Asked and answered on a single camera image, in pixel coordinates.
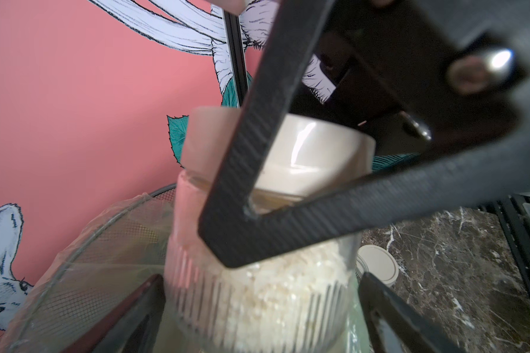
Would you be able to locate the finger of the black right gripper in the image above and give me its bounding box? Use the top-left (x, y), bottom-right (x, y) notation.
top-left (199, 1), bottom-right (530, 268)

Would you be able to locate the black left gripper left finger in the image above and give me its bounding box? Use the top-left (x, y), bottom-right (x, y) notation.
top-left (64, 274), bottom-right (166, 352)

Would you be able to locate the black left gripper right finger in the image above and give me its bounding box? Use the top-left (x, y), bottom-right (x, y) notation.
top-left (359, 272), bottom-right (464, 353)

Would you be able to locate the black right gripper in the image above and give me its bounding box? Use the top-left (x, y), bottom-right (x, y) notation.
top-left (289, 1), bottom-right (530, 154)

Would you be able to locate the white bin with green bag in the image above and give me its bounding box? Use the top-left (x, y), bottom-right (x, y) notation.
top-left (0, 185), bottom-right (175, 352)

